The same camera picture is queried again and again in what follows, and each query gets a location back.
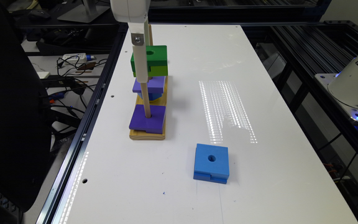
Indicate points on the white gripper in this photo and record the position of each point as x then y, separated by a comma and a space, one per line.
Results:
135, 13

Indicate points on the green square block with hole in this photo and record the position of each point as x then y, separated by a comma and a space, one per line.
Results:
157, 60

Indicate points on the light purple square block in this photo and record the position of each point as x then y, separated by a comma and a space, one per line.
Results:
155, 85

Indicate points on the dark purple square block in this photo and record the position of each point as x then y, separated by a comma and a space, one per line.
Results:
154, 124

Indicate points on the blue square block with hole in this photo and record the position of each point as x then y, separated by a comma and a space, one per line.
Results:
211, 163

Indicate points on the monitor stand base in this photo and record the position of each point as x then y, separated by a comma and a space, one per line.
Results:
85, 13

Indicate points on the wooden peg front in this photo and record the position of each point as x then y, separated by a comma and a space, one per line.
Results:
145, 97

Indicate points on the white power strip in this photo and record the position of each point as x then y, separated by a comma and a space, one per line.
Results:
78, 58

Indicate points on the wooden peg base board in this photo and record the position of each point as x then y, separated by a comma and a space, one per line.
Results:
155, 99

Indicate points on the black office chair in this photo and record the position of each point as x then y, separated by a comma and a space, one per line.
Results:
25, 134

